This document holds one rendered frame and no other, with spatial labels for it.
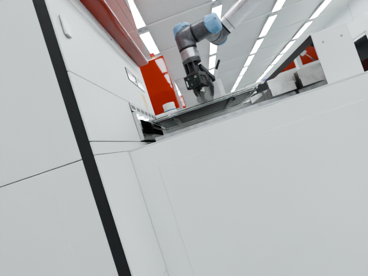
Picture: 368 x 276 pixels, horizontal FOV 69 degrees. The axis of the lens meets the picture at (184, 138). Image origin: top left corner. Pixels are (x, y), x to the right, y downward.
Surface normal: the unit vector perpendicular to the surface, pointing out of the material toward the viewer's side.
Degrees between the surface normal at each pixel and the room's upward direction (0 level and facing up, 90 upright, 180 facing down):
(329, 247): 90
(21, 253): 90
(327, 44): 90
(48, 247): 90
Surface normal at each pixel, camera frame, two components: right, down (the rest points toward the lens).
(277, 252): -0.08, -0.01
